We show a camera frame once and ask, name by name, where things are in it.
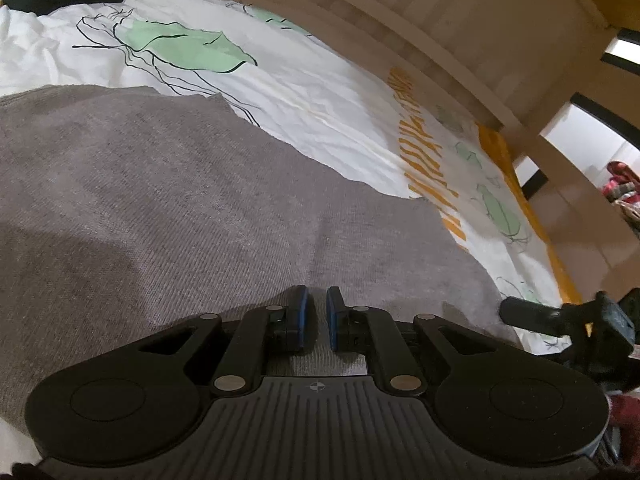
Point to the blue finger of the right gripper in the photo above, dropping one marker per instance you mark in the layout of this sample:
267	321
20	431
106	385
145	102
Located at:
528	315

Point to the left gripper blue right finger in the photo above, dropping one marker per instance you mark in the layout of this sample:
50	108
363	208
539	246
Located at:
373	333

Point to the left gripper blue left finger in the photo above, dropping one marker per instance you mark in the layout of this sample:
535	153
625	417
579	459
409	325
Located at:
263	335

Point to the grey knit hooded sweater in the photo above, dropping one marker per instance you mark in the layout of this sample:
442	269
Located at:
124	211

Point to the colourful clothes pile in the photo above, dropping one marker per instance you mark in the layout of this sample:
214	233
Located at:
622	192

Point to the white leaf-print bed sheet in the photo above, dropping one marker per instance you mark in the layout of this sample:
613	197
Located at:
380	130

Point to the cream wooden bed frame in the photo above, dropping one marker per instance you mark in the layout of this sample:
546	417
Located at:
538	71

